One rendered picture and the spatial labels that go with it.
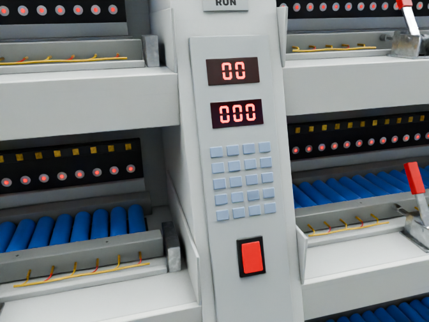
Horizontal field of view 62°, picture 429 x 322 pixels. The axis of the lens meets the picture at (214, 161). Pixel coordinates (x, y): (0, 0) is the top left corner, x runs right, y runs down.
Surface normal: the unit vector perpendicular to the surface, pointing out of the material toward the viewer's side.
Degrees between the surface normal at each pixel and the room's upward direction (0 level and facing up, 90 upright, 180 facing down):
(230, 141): 90
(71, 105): 109
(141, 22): 90
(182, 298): 19
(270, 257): 90
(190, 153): 90
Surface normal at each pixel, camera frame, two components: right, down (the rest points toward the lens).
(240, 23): 0.23, 0.03
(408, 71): 0.25, 0.35
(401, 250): -0.02, -0.93
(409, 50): -0.97, 0.11
